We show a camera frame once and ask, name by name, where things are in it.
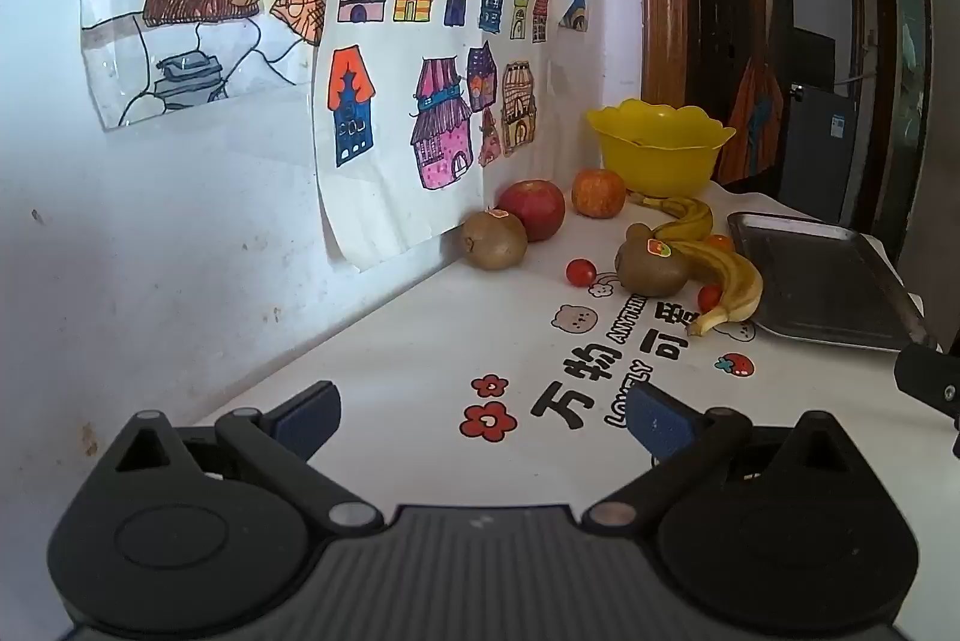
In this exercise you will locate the metal tray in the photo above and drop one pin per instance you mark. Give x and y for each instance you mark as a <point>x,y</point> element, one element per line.
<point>817,281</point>

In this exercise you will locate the small brown kiwi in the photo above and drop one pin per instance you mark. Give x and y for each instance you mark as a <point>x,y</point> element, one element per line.
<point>637,232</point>

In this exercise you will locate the orange dress figure poster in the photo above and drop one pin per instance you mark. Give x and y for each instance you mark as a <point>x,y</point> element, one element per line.
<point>754,109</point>

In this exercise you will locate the yellow plastic bowl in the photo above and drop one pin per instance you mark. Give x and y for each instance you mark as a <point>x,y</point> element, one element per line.
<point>660,161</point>

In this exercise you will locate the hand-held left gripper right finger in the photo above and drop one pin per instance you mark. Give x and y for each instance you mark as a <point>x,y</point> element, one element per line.
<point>660,423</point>

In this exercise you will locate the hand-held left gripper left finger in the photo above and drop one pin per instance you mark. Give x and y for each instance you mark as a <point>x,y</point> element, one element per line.
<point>307,420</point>

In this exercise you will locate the red cherry tomato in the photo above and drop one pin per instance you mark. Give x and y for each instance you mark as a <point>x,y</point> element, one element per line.
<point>581,272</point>
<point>709,298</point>

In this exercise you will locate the orange striped apple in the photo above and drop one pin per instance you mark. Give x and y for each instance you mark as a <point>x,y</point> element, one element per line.
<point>598,193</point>

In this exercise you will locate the grey cabinet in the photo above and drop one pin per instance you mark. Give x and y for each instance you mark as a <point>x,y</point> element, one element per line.
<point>817,161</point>

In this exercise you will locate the red apple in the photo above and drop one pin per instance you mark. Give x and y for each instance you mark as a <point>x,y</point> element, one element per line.
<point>536,210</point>

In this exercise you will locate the white printed tablecloth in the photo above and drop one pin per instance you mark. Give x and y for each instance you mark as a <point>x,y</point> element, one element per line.
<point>465,326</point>

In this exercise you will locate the orange cherry tomato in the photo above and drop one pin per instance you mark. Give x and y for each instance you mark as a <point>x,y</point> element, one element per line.
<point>721,242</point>

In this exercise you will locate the coloured houses drawing sheet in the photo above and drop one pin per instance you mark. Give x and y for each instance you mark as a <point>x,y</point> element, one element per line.
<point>405,49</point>

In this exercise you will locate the brown inner door frame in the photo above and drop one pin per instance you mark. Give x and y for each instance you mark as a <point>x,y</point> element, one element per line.
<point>877,86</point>

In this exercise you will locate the brown kiwi with sticker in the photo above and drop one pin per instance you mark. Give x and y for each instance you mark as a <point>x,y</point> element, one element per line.
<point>491,244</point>
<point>649,274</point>

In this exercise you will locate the black box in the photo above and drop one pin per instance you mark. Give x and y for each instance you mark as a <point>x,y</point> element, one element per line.
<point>814,56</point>

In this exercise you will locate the yellow banana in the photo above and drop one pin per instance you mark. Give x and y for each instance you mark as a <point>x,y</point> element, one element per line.
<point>694,217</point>
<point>739,289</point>

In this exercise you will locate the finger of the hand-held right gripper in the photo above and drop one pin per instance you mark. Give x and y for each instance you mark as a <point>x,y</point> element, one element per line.
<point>930,382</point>

